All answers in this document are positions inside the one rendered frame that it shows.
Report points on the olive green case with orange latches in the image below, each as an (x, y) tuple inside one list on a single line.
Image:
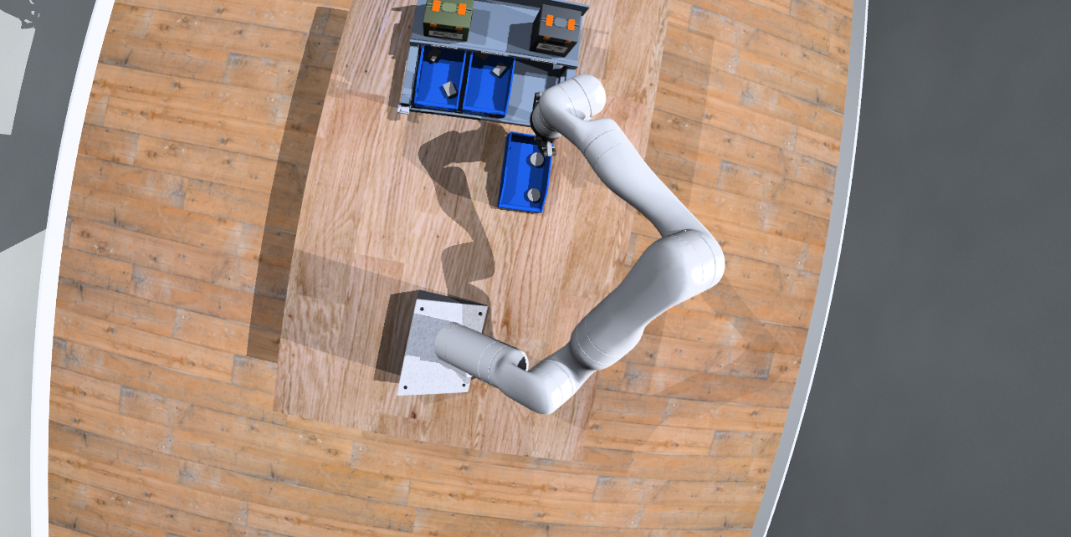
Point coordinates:
[(448, 19)]

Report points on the grey metal shelf rack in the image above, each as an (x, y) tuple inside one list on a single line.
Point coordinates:
[(499, 27)]

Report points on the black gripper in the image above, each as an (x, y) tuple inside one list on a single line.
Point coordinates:
[(545, 146)]

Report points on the black case with orange grip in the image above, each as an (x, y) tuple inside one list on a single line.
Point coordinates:
[(556, 30)]

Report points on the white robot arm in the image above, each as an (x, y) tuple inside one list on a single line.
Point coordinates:
[(684, 262)]

